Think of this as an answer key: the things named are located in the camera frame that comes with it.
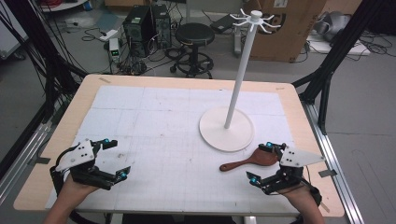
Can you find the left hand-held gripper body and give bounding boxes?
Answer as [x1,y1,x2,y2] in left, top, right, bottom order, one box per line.
[49,138,113,196]

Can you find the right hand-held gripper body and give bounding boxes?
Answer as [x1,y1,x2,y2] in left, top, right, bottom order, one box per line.
[262,146,327,196]

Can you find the brown wooden spoon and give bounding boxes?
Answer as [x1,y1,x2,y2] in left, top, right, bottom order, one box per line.
[219,147,280,173]

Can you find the person's left hand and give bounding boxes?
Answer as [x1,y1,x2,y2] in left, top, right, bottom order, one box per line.
[62,174,101,201]

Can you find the person's right hand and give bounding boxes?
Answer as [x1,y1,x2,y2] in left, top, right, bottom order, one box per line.
[281,184,314,206]

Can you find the white hook stand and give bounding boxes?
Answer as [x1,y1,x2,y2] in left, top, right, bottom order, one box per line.
[199,8,282,153]

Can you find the white grid mat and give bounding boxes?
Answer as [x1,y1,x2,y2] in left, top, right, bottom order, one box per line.
[45,85,302,217]

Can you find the person's dark clothing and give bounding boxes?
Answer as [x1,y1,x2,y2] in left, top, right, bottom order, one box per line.
[121,214,238,224]

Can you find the white device with green display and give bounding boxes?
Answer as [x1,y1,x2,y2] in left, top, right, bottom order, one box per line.
[107,37,121,63]

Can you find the large cardboard box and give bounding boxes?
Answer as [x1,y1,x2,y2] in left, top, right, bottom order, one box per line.
[242,0,332,63]

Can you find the white power strip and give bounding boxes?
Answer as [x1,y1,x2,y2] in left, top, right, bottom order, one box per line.
[98,28,120,43]

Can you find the large black computer tower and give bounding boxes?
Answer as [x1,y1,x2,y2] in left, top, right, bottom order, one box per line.
[122,5,157,59]

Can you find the white flat board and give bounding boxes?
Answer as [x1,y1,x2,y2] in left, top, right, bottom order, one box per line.
[305,33,372,57]

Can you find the narrow black computer tower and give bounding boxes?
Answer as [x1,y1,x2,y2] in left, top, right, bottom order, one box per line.
[151,3,173,50]

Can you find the black flat device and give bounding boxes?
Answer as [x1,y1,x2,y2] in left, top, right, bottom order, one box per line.
[209,13,238,35]

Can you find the grey bundle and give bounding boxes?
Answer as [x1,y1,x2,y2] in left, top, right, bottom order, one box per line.
[313,10,353,43]

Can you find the black round stool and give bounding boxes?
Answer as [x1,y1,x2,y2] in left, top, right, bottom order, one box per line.
[169,21,217,79]

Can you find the white cabinet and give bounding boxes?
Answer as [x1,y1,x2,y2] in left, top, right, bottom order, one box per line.
[0,5,30,61]

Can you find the white round table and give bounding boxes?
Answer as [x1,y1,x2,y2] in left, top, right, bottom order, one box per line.
[36,0,90,14]

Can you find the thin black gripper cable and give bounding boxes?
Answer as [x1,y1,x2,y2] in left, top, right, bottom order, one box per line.
[302,166,314,189]

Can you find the aluminium rail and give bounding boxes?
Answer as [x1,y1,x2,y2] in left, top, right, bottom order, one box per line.
[301,101,366,224]
[0,121,53,204]

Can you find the black wrist strap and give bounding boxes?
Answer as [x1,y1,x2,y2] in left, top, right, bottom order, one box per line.
[308,186,323,207]

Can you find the black floor cables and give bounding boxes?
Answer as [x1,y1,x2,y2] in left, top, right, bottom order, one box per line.
[117,46,176,77]

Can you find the black metal frame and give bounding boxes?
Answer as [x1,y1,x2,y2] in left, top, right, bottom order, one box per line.
[0,0,89,125]
[291,0,388,136]

